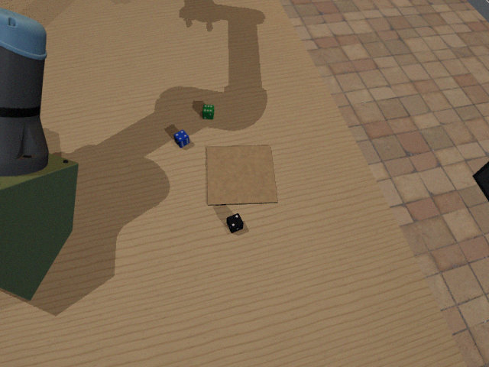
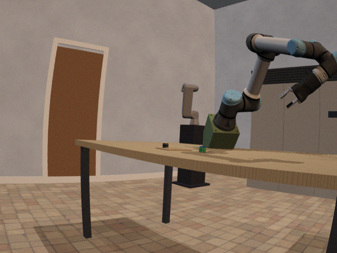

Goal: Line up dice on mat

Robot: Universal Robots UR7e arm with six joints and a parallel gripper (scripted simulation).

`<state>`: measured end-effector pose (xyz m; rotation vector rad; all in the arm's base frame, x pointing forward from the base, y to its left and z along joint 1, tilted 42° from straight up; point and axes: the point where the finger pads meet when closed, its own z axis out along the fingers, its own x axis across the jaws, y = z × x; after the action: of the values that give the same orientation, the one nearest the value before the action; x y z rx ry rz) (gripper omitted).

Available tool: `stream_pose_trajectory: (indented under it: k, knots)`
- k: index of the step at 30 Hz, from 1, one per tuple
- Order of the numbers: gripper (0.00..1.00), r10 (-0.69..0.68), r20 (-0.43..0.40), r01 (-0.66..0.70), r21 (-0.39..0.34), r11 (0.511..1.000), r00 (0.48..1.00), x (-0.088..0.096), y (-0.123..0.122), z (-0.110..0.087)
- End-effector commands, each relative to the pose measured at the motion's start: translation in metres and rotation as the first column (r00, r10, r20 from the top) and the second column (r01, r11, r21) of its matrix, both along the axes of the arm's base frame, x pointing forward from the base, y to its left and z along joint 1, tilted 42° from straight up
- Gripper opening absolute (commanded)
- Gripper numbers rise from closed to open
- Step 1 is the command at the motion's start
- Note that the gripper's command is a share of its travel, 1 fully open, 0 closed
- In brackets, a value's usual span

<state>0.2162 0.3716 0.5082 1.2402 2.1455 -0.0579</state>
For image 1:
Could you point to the blue die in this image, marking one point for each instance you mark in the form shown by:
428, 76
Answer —
181, 138

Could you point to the tan cork mat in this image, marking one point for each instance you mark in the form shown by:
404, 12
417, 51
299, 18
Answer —
240, 175

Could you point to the black die with white pips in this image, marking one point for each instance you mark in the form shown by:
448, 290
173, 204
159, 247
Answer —
235, 223

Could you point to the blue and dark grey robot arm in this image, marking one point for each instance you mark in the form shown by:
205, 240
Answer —
23, 146

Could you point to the green die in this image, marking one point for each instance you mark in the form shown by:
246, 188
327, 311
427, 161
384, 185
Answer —
208, 112

